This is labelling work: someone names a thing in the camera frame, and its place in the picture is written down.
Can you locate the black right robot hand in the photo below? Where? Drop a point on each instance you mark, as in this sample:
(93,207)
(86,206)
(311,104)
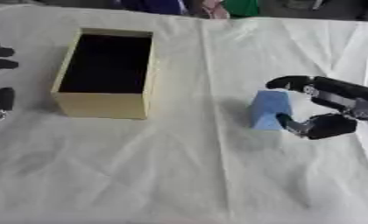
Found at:
(340,90)

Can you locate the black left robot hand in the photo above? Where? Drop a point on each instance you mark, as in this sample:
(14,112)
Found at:
(2,97)

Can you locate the light blue block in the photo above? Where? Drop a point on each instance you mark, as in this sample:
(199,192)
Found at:
(270,109)

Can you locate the tan cardboard box black inside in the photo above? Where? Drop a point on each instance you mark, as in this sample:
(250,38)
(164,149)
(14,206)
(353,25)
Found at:
(106,73)

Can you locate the person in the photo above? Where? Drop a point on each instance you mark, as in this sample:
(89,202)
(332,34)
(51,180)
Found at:
(192,7)

